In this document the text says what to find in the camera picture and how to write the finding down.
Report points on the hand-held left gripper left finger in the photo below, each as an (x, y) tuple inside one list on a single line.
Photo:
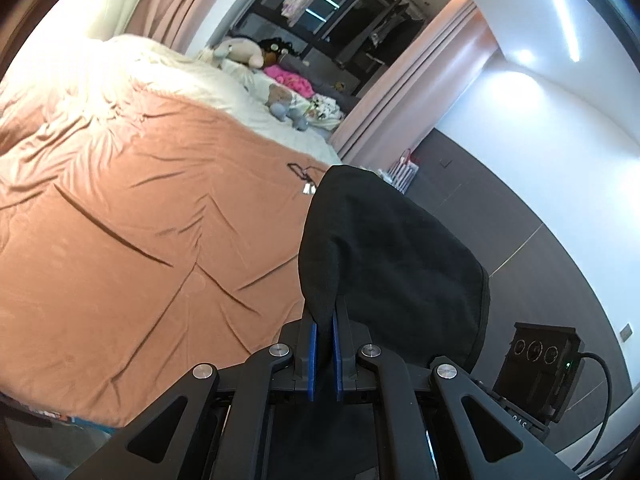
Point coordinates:
[(312, 360)]

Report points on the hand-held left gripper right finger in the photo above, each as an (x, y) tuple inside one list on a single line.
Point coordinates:
[(337, 360)]

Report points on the black pants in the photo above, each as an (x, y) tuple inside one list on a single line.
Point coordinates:
[(390, 260)]

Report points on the small white adapter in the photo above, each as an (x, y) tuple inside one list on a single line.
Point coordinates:
[(308, 189)]

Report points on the orange-brown blanket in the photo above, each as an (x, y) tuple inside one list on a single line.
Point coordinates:
[(150, 240)]

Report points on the small grey plush toy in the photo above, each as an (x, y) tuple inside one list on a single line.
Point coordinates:
[(290, 115)]

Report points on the white printed cloth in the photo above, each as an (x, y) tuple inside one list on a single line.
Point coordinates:
[(325, 110)]

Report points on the brown teddy bear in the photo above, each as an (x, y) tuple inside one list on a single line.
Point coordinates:
[(279, 94)]

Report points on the pink cloth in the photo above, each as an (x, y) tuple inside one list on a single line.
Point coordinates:
[(292, 81)]

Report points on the pink curtain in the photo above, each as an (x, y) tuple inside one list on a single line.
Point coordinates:
[(410, 75), (175, 5)]

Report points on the cream duvet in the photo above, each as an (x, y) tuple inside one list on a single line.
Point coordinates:
[(190, 75)]

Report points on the large grey plush toy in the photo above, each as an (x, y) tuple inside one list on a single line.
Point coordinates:
[(237, 51)]

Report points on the dark window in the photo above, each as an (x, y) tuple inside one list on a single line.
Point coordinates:
[(340, 25)]

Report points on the hanging dark clothes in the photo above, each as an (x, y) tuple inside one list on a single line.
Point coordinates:
[(395, 27)]

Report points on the ceiling light strip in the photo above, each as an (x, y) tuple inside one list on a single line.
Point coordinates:
[(560, 10)]

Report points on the wall socket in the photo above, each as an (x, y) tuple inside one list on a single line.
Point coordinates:
[(625, 331)]

